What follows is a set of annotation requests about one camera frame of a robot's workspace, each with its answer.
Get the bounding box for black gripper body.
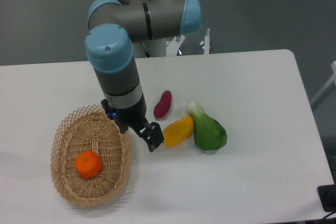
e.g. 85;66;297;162
101;96;152;133

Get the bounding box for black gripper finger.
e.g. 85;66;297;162
132;122;164;152

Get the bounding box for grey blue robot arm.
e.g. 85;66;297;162
85;0;202;151

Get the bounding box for woven wicker basket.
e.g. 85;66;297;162
51;105;132;207

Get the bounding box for yellow bell pepper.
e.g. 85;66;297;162
163;115;194;147

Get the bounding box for purple sweet potato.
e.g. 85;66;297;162
153;90;172;119

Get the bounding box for green bok choy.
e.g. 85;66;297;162
186;100;227;151

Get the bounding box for orange fruit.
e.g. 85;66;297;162
75;151;102;178

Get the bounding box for black device with cable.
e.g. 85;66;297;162
317;184;335;221

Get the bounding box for white furniture frame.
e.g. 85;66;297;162
310;61;335;111

